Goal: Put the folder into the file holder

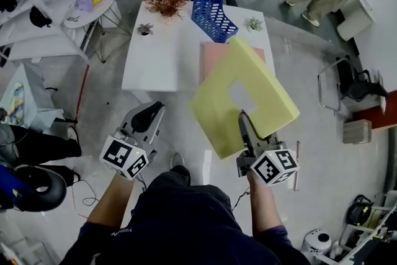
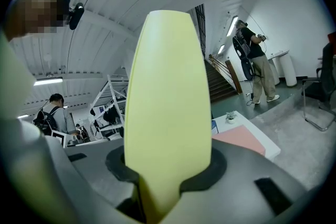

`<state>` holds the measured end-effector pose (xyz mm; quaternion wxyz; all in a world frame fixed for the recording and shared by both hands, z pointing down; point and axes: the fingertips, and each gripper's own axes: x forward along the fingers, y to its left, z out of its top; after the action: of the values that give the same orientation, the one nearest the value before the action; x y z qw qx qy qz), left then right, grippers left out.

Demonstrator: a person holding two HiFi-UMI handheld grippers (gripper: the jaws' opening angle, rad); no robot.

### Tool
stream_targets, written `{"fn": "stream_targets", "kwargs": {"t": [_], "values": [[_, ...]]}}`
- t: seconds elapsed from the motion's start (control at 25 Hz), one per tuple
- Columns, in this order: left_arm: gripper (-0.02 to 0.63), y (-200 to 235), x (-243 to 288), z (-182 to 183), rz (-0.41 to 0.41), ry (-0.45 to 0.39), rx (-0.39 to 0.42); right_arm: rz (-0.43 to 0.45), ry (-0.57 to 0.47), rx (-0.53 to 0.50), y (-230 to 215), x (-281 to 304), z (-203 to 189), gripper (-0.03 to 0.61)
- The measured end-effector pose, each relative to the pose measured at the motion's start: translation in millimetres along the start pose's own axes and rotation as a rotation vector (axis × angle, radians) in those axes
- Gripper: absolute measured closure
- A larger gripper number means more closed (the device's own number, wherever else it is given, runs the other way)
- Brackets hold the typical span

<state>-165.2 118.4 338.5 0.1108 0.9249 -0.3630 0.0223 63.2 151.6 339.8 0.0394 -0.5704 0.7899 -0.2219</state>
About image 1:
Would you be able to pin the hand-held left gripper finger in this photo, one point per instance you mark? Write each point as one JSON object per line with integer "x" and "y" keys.
{"x": 145, "y": 114}
{"x": 157, "y": 116}

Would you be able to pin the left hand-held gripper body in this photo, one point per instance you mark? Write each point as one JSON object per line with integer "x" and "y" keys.
{"x": 121, "y": 153}

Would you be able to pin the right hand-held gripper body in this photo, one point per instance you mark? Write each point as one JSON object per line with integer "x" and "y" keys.
{"x": 273, "y": 166}

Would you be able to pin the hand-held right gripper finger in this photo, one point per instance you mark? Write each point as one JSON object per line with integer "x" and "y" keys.
{"x": 252, "y": 130}

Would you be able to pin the yellow folder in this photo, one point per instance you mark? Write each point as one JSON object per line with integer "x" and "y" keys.
{"x": 217, "y": 102}

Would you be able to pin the pink folder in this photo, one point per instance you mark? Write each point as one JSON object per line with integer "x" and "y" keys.
{"x": 214, "y": 56}

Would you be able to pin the person's left forearm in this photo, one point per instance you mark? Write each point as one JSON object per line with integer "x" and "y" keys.
{"x": 108, "y": 201}

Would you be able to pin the person's right forearm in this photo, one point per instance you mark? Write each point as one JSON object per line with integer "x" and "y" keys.
{"x": 263, "y": 204}

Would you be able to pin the grey storage box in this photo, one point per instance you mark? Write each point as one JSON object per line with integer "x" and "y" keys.
{"x": 356, "y": 132}

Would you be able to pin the white metal shelf rack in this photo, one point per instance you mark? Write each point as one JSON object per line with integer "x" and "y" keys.
{"x": 37, "y": 40}

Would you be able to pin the thin red rod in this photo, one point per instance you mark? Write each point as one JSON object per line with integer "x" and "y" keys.
{"x": 298, "y": 164}

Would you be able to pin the person's white shoe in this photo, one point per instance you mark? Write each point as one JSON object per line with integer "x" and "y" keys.
{"x": 177, "y": 160}

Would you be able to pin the person's dark trousers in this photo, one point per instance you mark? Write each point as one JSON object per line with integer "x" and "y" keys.
{"x": 178, "y": 175}

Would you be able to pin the black oval backpack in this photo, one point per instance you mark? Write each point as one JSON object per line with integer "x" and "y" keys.
{"x": 59, "y": 189}

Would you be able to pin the small purple succulent plant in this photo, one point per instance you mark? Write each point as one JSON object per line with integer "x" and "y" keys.
{"x": 144, "y": 29}

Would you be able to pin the white round appliance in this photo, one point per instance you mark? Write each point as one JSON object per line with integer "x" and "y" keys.
{"x": 316, "y": 245}

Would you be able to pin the black yellow vacuum cleaner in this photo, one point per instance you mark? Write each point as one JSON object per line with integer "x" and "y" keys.
{"x": 356, "y": 211}

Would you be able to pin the person's dark blue shirt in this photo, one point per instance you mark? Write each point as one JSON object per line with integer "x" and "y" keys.
{"x": 186, "y": 226}

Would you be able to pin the white low cabinet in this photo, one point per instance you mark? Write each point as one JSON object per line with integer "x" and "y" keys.
{"x": 34, "y": 93}

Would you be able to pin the small green succulent plant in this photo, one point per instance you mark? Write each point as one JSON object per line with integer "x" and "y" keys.
{"x": 255, "y": 24}

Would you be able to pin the red cabinet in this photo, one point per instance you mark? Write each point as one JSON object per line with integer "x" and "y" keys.
{"x": 375, "y": 116}

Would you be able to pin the white round side table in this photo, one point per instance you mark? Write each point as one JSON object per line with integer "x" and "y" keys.
{"x": 83, "y": 17}

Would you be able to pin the colourful picture board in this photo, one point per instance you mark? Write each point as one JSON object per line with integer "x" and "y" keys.
{"x": 15, "y": 102}

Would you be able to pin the black-rimmed glasses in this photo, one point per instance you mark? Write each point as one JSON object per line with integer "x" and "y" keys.
{"x": 73, "y": 19}

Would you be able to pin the yellow banana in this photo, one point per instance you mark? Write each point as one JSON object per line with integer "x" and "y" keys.
{"x": 98, "y": 0}

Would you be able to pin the black bag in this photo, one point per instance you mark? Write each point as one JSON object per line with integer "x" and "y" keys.
{"x": 40, "y": 18}

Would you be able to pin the metal frame chair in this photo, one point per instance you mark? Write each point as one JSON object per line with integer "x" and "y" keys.
{"x": 363, "y": 90}

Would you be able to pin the white shelf with tools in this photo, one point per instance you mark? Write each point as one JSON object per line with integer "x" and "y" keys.
{"x": 369, "y": 245}

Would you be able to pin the white round pedestal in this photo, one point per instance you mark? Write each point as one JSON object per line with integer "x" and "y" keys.
{"x": 356, "y": 18}

